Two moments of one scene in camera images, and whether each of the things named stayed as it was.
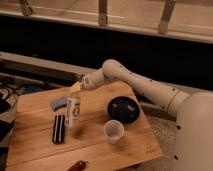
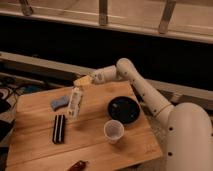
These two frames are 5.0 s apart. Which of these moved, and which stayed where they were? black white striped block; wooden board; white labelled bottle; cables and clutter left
Moved: white labelled bottle
Stayed: cables and clutter left; wooden board; black white striped block
